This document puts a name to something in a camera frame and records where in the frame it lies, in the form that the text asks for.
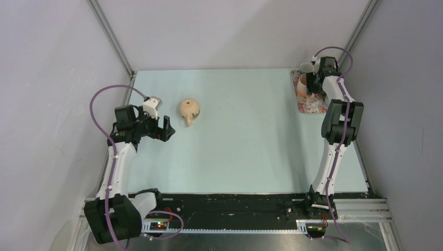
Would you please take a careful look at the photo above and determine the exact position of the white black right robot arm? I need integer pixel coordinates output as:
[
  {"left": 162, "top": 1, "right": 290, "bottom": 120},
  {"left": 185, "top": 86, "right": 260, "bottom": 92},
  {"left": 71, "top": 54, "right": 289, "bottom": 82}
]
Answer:
[{"left": 285, "top": 56, "right": 364, "bottom": 220}]

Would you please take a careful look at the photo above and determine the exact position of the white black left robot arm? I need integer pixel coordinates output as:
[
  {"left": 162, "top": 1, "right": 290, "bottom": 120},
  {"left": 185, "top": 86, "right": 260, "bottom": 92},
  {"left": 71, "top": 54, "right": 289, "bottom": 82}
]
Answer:
[{"left": 84, "top": 105, "right": 176, "bottom": 244}]

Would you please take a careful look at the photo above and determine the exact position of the floral pattern tray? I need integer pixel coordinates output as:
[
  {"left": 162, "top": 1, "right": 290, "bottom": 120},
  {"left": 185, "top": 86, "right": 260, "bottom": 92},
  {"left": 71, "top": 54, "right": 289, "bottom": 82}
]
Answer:
[{"left": 290, "top": 70, "right": 327, "bottom": 114}]

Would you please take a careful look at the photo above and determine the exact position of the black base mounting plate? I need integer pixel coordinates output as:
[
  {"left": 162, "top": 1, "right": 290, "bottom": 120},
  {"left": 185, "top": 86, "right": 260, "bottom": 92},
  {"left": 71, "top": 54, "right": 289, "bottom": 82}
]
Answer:
[{"left": 131, "top": 192, "right": 368, "bottom": 231}]

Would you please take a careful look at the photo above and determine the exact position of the orange mug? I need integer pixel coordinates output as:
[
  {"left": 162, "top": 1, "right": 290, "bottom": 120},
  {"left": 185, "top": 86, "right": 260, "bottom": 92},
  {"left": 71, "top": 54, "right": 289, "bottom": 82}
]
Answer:
[{"left": 296, "top": 74, "right": 308, "bottom": 97}]

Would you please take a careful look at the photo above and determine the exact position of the aluminium frame rail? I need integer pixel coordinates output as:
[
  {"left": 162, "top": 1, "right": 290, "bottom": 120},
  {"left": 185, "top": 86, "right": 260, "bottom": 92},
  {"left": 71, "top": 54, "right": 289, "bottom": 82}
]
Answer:
[{"left": 77, "top": 197, "right": 393, "bottom": 243}]

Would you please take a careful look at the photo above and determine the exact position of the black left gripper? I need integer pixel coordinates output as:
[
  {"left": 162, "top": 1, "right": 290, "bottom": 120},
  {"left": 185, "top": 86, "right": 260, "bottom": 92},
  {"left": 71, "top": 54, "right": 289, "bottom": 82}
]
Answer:
[{"left": 133, "top": 106, "right": 174, "bottom": 142}]

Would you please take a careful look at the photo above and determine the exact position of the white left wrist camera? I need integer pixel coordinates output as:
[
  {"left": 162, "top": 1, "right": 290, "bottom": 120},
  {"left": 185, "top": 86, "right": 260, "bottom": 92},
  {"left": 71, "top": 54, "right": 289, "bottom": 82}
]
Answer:
[{"left": 142, "top": 96, "right": 162, "bottom": 120}]

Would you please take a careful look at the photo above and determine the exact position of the grey blue mug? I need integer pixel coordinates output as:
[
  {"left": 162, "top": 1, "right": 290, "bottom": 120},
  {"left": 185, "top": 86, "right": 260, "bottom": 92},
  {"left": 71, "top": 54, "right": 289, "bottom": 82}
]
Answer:
[{"left": 299, "top": 62, "right": 314, "bottom": 74}]

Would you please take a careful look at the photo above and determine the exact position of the tan ceramic mug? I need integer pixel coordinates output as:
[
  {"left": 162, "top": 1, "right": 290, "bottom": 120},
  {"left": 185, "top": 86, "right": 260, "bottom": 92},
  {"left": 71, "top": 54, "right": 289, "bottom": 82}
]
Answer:
[{"left": 179, "top": 98, "right": 201, "bottom": 127}]

